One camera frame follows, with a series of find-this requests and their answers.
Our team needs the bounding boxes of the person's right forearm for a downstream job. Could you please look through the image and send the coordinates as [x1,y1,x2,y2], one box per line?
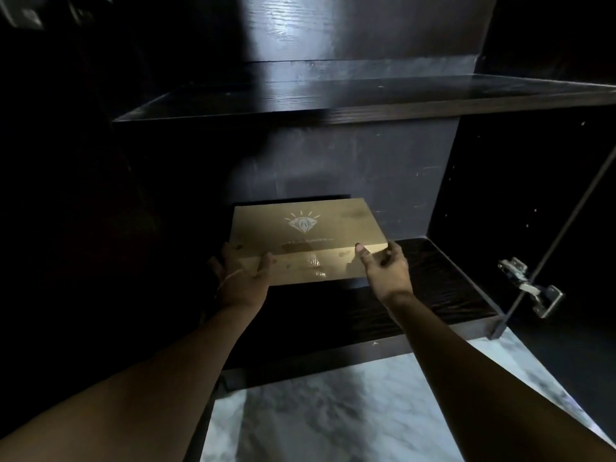
[384,289,616,462]

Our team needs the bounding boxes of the person's left forearm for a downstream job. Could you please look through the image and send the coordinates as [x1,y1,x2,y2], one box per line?
[0,300,266,462]

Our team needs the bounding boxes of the dark wooden cabinet door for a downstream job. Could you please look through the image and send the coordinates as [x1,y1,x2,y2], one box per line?
[488,144,616,443]

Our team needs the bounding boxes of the person's right hand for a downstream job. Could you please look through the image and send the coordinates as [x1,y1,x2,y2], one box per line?
[355,240,416,307]

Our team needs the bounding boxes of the dark wooden cabinet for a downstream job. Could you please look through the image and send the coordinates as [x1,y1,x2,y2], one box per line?
[0,0,616,395]

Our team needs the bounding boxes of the silver metal cabinet hinge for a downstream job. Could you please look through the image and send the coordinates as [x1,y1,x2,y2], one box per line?
[497,257,565,318]
[0,0,47,30]

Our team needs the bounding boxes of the gold shoebox with diamond logo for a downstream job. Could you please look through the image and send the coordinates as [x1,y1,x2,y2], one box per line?
[230,196,389,287]

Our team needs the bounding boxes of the person's left hand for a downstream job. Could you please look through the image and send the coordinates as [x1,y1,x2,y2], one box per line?
[209,243,275,312]

